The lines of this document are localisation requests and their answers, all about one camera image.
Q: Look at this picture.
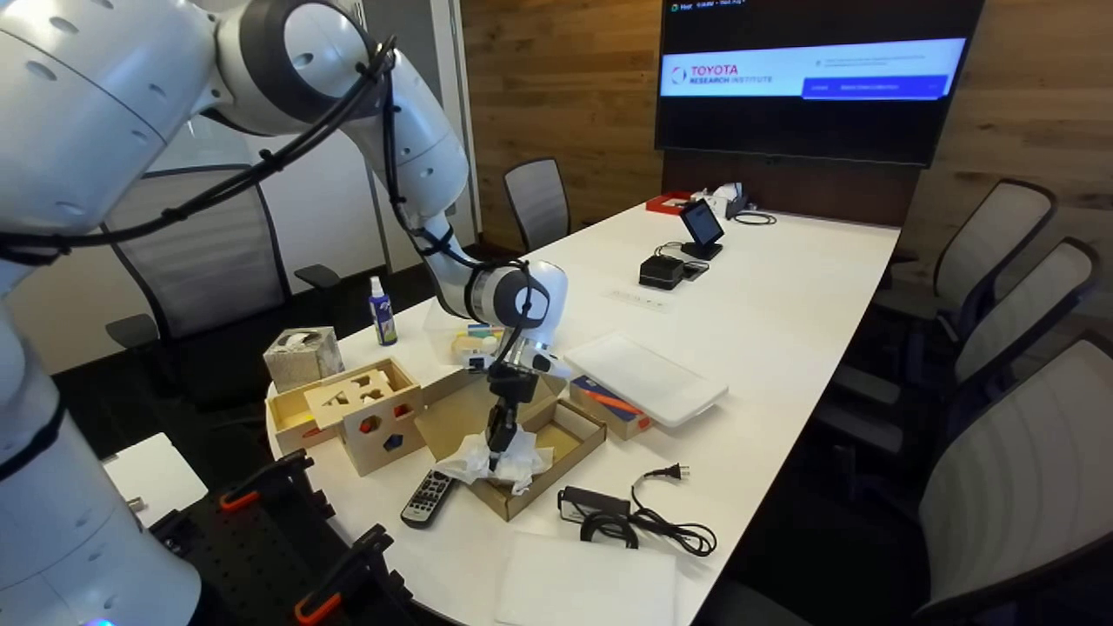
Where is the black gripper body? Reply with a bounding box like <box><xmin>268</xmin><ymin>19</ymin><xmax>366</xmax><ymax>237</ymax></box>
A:
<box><xmin>483</xmin><ymin>357</ymin><xmax>544</xmax><ymax>412</ymax></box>

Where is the white napkin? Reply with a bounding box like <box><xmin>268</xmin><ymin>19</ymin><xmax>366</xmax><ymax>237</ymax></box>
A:
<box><xmin>439</xmin><ymin>429</ymin><xmax>556</xmax><ymax>492</ymax></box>

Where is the brown cardboard box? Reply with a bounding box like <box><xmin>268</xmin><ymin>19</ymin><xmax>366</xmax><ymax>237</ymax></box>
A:
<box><xmin>409</xmin><ymin>365</ymin><xmax>611</xmax><ymax>527</ymax></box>

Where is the orange and blue flat box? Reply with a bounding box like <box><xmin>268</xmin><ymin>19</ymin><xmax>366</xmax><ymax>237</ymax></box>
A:
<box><xmin>568</xmin><ymin>371</ymin><xmax>658</xmax><ymax>445</ymax></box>

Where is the wooden shape sorter box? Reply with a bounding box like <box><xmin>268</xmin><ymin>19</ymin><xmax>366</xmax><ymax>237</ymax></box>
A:
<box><xmin>264</xmin><ymin>356</ymin><xmax>433</xmax><ymax>480</ymax></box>

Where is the small black box device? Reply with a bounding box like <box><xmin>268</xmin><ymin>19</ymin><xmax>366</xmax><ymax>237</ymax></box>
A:
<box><xmin>636</xmin><ymin>252</ymin><xmax>687</xmax><ymax>292</ymax></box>

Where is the black remote control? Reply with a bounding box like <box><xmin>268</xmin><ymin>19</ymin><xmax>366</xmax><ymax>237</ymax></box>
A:
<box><xmin>396</xmin><ymin>467</ymin><xmax>466</xmax><ymax>533</ymax></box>

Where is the white rectangular plastic tray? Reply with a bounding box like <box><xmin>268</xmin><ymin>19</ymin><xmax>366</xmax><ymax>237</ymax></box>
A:
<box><xmin>568</xmin><ymin>334</ymin><xmax>729</xmax><ymax>431</ymax></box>

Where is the small blue spray bottle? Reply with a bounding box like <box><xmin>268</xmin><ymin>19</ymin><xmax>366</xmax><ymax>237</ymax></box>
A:
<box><xmin>366</xmin><ymin>271</ymin><xmax>398</xmax><ymax>347</ymax></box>

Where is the small grey office chair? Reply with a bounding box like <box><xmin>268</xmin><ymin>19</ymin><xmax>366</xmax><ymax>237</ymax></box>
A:
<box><xmin>500</xmin><ymin>158</ymin><xmax>572</xmax><ymax>254</ymax></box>

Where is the small red object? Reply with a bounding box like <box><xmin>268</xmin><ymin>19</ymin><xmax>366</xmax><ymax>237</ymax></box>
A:
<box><xmin>642</xmin><ymin>187</ymin><xmax>696</xmax><ymax>219</ymax></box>

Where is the small black tablet on stand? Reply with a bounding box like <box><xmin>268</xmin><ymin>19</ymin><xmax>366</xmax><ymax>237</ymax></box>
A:
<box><xmin>674</xmin><ymin>195</ymin><xmax>729</xmax><ymax>265</ymax></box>

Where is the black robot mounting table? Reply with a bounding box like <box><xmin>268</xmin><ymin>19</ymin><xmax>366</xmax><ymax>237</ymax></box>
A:
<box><xmin>144</xmin><ymin>450</ymin><xmax>462</xmax><ymax>626</ymax></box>

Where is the wide grey mesh office chair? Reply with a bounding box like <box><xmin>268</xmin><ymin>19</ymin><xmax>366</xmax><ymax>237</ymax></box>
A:
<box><xmin>100</xmin><ymin>160</ymin><xmax>343</xmax><ymax>357</ymax></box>

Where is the white door with frosted glass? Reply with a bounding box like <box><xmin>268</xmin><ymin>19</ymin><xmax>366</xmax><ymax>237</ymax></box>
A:
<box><xmin>368</xmin><ymin>0</ymin><xmax>483</xmax><ymax>254</ymax></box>

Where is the white flat board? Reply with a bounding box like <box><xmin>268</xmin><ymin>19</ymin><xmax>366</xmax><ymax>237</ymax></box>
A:
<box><xmin>100</xmin><ymin>429</ymin><xmax>213</xmax><ymax>533</ymax></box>

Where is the black power adapter with cable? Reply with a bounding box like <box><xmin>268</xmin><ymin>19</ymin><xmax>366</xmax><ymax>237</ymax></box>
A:
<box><xmin>551</xmin><ymin>463</ymin><xmax>723</xmax><ymax>564</ymax></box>

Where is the black clamp with orange handle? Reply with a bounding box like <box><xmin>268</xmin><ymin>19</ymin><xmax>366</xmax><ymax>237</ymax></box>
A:
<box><xmin>216</xmin><ymin>445</ymin><xmax>321</xmax><ymax>521</ymax></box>
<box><xmin>287</xmin><ymin>521</ymin><xmax>398</xmax><ymax>626</ymax></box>

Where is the grey desk phone with cable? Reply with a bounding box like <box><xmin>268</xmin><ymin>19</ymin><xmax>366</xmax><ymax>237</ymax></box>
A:
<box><xmin>699</xmin><ymin>179</ymin><xmax>779</xmax><ymax>230</ymax></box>

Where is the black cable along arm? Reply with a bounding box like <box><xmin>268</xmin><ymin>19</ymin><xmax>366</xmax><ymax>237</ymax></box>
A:
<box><xmin>0</xmin><ymin>38</ymin><xmax>532</xmax><ymax>375</ymax></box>

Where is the wall mounted TV screen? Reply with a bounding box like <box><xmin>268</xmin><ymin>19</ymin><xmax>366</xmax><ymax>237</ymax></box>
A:
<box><xmin>653</xmin><ymin>0</ymin><xmax>986</xmax><ymax>172</ymax></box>

